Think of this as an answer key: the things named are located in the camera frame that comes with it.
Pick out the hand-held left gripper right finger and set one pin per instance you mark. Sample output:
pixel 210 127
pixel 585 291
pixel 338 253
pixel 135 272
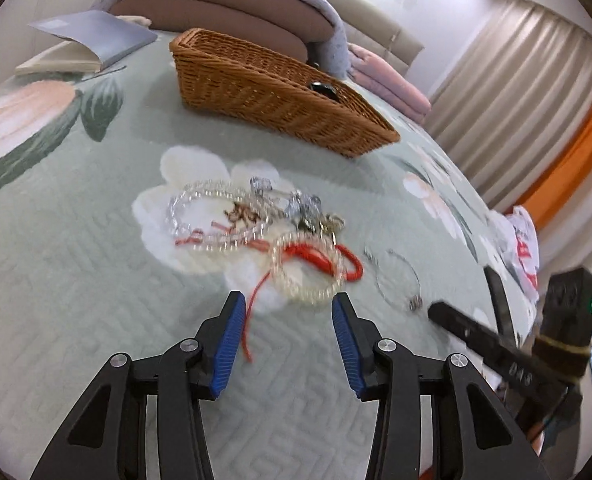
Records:
pixel 347 340

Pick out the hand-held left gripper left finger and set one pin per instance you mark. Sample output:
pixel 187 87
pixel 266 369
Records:
pixel 228 340

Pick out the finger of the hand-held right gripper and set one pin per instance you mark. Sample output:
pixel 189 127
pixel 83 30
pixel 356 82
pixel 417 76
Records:
pixel 468 329
pixel 499 300

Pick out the thin silver bangle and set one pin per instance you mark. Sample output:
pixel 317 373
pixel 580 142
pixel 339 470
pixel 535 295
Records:
pixel 414 303

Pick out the silver charm cluster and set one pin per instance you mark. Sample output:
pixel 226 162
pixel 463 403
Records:
pixel 306 210

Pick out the silver rhinestone hair clip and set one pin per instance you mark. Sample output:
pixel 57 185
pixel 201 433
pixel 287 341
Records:
pixel 260 185

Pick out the brown wicker basket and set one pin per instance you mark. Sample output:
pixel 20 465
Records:
pixel 276 95

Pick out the white plastic bag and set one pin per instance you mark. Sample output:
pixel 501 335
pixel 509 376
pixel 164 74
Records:
pixel 520 245

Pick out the beige curtain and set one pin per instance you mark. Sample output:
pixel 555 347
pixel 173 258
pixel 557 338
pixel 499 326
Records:
pixel 525 85

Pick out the folded pink blanket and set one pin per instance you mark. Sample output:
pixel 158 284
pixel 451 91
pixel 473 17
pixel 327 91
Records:
pixel 390 85

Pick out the black round object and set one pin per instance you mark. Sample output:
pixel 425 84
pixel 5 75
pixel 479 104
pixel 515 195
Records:
pixel 322 89

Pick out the blue patterned quilt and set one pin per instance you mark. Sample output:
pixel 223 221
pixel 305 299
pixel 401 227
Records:
pixel 333 35

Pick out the beige padded headboard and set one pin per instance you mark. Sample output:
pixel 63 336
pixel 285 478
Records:
pixel 375 20

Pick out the open book with blue cover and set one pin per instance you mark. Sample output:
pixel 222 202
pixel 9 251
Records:
pixel 101 40

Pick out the white fluffy cloth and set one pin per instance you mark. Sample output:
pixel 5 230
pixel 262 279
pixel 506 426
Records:
pixel 136 20

